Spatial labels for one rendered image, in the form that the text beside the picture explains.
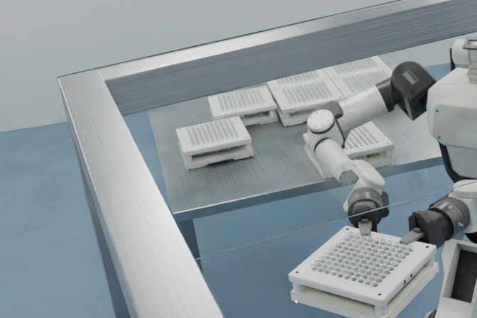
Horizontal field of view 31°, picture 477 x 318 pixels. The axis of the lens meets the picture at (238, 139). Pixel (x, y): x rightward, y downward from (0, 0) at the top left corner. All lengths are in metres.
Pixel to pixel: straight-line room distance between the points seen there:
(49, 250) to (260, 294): 1.30
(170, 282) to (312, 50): 0.66
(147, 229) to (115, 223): 0.04
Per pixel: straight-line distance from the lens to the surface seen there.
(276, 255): 4.18
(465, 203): 2.18
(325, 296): 1.97
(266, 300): 3.86
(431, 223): 2.06
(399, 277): 1.92
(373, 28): 1.30
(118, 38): 6.29
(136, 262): 0.71
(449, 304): 2.50
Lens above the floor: 2.07
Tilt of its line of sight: 22 degrees down
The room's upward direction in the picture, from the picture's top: 9 degrees counter-clockwise
